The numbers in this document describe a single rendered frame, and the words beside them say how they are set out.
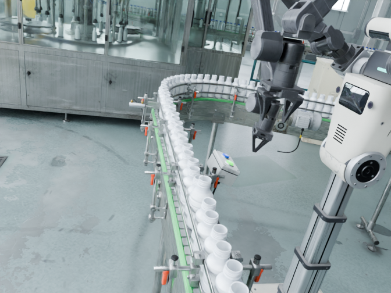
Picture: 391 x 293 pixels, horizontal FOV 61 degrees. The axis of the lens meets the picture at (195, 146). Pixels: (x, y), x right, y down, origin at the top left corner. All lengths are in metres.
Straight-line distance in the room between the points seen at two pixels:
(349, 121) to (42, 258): 1.97
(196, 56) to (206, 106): 3.68
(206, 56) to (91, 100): 2.66
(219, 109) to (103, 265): 1.39
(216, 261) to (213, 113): 1.91
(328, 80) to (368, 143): 3.75
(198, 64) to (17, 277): 4.80
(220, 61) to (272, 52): 5.48
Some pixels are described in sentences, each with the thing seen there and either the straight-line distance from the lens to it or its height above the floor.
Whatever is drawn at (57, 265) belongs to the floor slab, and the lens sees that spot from 2.38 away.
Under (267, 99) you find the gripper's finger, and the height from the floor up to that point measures 1.46.
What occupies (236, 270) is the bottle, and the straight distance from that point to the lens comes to 0.76.
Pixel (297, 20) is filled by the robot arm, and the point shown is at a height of 1.65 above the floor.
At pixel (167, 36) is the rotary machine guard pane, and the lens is 4.15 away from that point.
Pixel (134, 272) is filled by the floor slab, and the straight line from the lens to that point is 2.32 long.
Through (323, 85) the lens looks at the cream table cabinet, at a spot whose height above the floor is 0.87.
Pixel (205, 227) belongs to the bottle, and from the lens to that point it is 0.86.
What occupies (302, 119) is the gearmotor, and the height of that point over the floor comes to 1.01.
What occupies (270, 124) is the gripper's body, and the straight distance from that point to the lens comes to 1.22.
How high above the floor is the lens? 1.65
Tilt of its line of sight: 23 degrees down
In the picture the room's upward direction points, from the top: 10 degrees clockwise
